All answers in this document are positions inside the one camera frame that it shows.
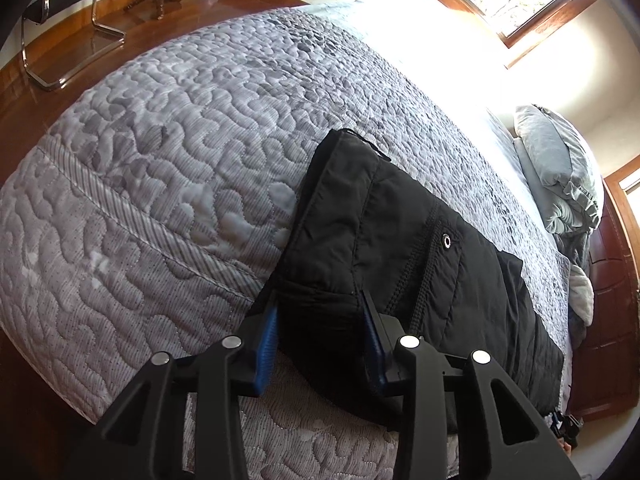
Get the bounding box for dark grey blanket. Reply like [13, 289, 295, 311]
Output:
[555, 230, 595, 351]

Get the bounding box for grey quilted bedspread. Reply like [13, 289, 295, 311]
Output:
[0, 2, 573, 480]

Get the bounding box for narrow wooden framed window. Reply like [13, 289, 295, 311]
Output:
[602, 155, 640, 196]

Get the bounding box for black pants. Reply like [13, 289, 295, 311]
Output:
[250, 127, 566, 433]

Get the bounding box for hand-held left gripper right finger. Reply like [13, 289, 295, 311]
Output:
[360, 292, 583, 480]

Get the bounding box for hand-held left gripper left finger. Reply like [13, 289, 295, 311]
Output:
[65, 302, 281, 480]

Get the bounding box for wooden headboard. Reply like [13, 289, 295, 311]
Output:
[570, 180, 640, 421]

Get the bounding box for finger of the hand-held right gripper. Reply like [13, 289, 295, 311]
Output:
[550, 410, 585, 448]

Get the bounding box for light blue bed sheet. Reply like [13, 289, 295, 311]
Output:
[305, 0, 551, 233]

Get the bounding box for white fluffy blanket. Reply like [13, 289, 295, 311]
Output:
[570, 265, 595, 318]

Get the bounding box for grey folded comforter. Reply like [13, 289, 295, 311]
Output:
[514, 104, 603, 233]

